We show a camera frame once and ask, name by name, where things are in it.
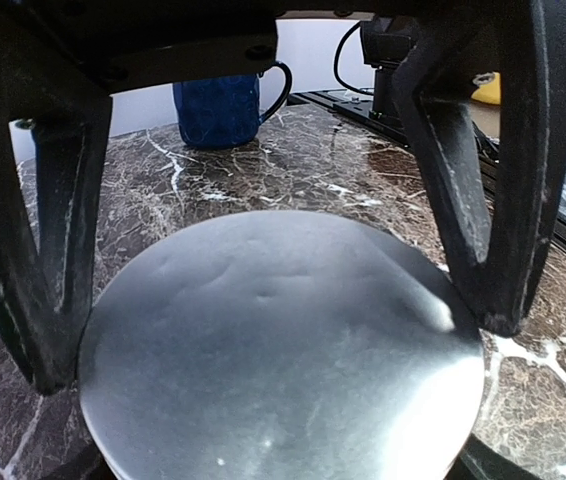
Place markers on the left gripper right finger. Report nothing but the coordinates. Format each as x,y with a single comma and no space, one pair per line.
477,461

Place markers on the white jar lid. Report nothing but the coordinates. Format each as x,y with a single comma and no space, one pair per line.
280,345

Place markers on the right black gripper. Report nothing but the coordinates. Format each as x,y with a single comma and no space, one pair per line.
128,45

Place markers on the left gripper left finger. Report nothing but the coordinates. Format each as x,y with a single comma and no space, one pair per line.
87,465

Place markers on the black front rail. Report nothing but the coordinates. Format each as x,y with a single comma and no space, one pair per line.
513,165

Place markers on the yellow plastic crate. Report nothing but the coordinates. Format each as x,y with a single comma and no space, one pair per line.
488,88

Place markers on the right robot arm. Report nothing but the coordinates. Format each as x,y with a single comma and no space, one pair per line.
378,65

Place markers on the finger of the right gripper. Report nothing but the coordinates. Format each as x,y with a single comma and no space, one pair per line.
496,248
54,126

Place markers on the dark blue mug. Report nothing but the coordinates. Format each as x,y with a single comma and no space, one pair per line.
224,112

